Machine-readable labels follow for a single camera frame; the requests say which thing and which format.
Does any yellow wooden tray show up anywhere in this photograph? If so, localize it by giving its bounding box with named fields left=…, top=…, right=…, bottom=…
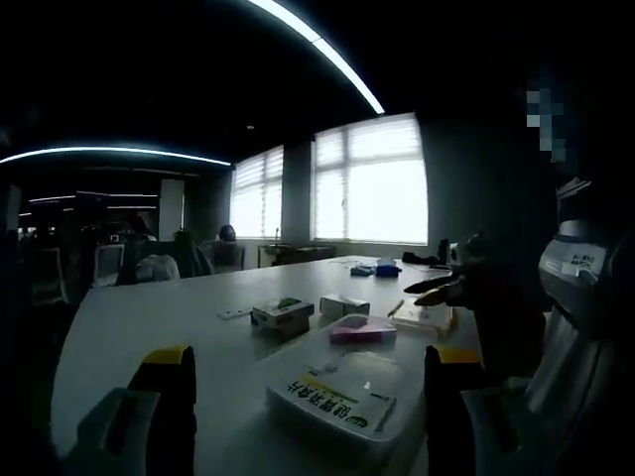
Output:
left=389, top=298, right=460, bottom=338

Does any ceiling light strip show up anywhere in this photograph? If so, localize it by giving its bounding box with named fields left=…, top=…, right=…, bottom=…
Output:
left=247, top=0, right=386, bottom=115
left=0, top=146, right=232, bottom=167

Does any white yellow-striped medicine box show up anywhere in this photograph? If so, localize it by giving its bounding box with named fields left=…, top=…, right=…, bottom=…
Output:
left=267, top=365, right=398, bottom=440

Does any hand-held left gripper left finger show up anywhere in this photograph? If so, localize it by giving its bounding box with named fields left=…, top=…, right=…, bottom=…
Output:
left=66, top=345, right=197, bottom=476

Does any clear plastic storage container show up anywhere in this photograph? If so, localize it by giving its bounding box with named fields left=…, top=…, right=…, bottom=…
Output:
left=255, top=311, right=429, bottom=443

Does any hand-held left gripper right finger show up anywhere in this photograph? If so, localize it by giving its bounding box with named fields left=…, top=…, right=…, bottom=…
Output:
left=424, top=344, right=535, bottom=476

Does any grey jacket on chair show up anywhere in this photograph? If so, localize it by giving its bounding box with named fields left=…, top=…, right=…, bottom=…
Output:
left=116, top=232, right=214, bottom=287

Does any white office chair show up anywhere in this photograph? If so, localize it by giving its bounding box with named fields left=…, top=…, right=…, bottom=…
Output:
left=93, top=245, right=125, bottom=288
left=29, top=245, right=68, bottom=303

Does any blue white medicine box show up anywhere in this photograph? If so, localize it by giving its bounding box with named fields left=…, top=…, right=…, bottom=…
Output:
left=250, top=316, right=312, bottom=343

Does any white chest device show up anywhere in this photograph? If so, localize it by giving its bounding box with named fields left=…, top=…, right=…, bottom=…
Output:
left=538, top=220, right=615, bottom=329

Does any dark low cabinet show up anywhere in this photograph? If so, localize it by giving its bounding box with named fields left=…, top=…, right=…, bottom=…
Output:
left=257, top=243, right=337, bottom=269

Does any green white medicine box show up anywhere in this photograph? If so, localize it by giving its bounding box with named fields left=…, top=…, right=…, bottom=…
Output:
left=251, top=296, right=315, bottom=328

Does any large window with blinds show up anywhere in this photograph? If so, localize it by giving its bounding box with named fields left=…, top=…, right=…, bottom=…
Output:
left=311, top=112, right=429, bottom=245

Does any small window with blinds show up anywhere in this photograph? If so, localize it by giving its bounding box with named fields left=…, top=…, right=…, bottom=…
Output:
left=230, top=145, right=285, bottom=240

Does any red medicine box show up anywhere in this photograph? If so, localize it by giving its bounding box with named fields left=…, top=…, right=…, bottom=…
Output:
left=330, top=316, right=398, bottom=345

